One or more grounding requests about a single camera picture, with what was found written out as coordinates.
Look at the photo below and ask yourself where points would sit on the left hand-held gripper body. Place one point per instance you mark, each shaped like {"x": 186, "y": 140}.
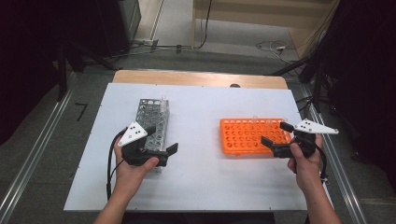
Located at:
{"x": 134, "y": 133}

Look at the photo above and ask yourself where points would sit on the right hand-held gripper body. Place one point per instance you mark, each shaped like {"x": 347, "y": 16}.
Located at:
{"x": 311, "y": 127}

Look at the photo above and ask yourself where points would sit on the clear test tube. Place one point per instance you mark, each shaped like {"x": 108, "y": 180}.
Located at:
{"x": 284, "y": 119}
{"x": 255, "y": 118}
{"x": 163, "y": 104}

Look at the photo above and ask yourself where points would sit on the metal test tube rack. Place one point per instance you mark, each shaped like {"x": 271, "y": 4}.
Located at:
{"x": 151, "y": 112}

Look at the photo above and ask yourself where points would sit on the orange test tube rack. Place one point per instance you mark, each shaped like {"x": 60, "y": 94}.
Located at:
{"x": 239, "y": 137}

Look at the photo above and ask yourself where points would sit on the person's left hand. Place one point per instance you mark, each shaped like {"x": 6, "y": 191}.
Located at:
{"x": 130, "y": 175}

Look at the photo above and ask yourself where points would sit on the person's right hand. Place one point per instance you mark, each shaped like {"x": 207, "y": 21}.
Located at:
{"x": 306, "y": 172}

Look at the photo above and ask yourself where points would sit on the black tripod stand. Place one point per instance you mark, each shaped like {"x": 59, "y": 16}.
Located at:
{"x": 62, "y": 68}
{"x": 317, "y": 87}

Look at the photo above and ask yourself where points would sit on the white board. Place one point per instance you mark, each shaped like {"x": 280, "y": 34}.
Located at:
{"x": 199, "y": 186}

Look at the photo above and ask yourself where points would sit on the wooden table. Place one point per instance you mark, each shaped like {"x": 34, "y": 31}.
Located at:
{"x": 186, "y": 77}

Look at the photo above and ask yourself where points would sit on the dark curtain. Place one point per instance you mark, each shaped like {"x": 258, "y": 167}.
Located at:
{"x": 367, "y": 77}
{"x": 25, "y": 62}

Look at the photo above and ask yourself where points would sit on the grey power strip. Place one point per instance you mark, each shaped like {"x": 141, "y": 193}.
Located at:
{"x": 144, "y": 42}

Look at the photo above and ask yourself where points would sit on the black cabinet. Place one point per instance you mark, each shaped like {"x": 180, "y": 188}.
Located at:
{"x": 118, "y": 25}

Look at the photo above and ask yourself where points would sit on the metal floor rail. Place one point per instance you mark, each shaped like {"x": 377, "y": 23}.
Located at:
{"x": 34, "y": 155}
{"x": 342, "y": 180}

